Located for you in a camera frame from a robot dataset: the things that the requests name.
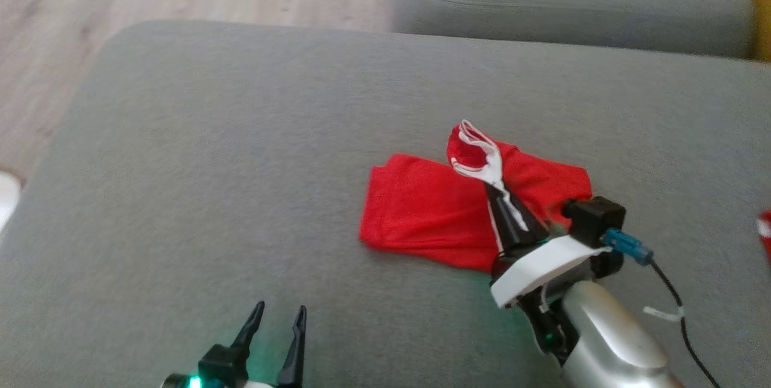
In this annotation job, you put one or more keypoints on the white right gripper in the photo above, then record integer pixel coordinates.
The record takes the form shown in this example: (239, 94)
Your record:
(536, 267)

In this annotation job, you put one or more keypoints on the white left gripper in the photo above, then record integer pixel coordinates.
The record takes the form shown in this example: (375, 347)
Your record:
(259, 385)

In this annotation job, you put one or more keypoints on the red basketball jersey with print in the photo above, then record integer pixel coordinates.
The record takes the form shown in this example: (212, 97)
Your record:
(421, 207)

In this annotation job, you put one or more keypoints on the red shorts with white trim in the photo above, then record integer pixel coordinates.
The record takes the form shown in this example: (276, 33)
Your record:
(766, 237)

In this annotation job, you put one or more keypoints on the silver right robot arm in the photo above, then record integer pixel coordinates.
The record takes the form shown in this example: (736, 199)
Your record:
(608, 340)

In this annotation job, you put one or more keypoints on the large grey sofa seat cushion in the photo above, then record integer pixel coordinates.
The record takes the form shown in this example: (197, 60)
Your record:
(241, 195)

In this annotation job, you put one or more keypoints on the white rounded object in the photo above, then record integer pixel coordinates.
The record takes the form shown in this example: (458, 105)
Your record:
(7, 201)

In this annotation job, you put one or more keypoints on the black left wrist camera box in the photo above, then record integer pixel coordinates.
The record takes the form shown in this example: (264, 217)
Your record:
(220, 364)

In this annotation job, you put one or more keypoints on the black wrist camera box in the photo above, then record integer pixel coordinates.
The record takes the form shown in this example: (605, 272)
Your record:
(593, 219)
(220, 364)

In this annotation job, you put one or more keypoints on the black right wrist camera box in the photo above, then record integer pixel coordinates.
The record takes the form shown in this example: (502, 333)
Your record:
(593, 219)

